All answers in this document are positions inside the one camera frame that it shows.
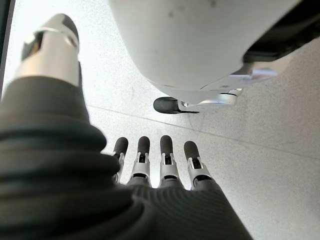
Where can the black robot left foot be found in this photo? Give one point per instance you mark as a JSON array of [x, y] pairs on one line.
[[165, 105]]

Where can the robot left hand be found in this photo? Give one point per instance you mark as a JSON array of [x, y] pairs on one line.
[[50, 175]]

